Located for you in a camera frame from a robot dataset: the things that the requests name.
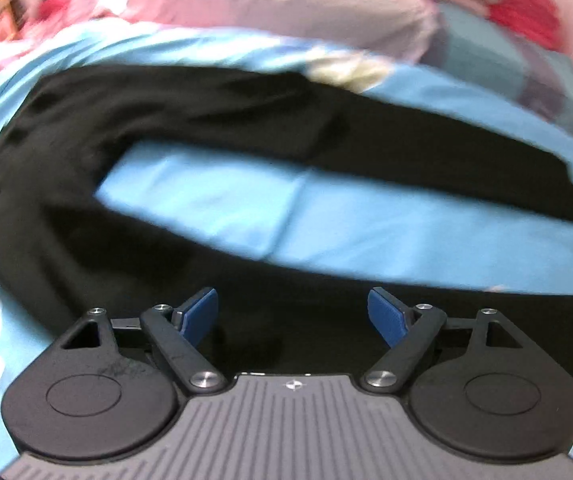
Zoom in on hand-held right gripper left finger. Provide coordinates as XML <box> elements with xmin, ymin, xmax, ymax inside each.
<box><xmin>56</xmin><ymin>287</ymin><xmax>228</xmax><ymax>394</ymax></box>

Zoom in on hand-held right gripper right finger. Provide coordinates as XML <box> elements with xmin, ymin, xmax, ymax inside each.
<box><xmin>360</xmin><ymin>287</ymin><xmax>529</xmax><ymax>394</ymax></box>

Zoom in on teal striped blanket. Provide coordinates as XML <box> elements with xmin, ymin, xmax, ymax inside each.
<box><xmin>426</xmin><ymin>0</ymin><xmax>573</xmax><ymax>153</ymax></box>

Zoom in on blue floral bedsheet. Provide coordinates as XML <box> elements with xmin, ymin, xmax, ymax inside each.
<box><xmin>0</xmin><ymin>25</ymin><xmax>573</xmax><ymax>480</ymax></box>

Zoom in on black pants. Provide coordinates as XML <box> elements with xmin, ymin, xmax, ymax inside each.
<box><xmin>0</xmin><ymin>65</ymin><xmax>573</xmax><ymax>397</ymax></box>

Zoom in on red folded blanket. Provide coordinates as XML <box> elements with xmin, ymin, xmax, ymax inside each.
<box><xmin>486</xmin><ymin>0</ymin><xmax>565</xmax><ymax>52</ymax></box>

